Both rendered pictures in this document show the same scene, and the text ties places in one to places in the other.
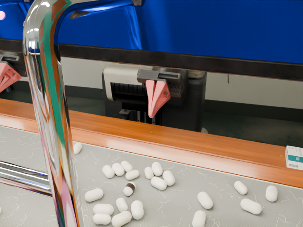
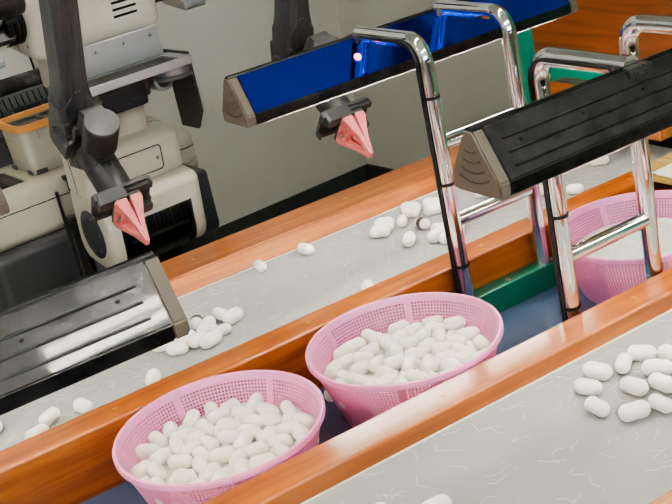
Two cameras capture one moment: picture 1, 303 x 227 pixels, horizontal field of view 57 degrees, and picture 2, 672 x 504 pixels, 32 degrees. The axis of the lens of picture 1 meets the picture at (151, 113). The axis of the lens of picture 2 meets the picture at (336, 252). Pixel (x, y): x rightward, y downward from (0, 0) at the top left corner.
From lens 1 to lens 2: 169 cm
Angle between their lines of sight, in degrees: 43
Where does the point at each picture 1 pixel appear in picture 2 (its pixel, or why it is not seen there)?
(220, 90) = not seen: hidden behind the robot
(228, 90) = not seen: hidden behind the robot
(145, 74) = (336, 114)
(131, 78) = (159, 197)
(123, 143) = (339, 220)
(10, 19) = (367, 56)
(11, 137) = (199, 299)
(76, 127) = (262, 241)
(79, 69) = not seen: outside the picture
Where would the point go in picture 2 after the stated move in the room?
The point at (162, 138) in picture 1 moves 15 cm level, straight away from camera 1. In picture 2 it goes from (366, 193) to (307, 188)
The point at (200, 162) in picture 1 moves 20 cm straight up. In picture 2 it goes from (429, 187) to (410, 82)
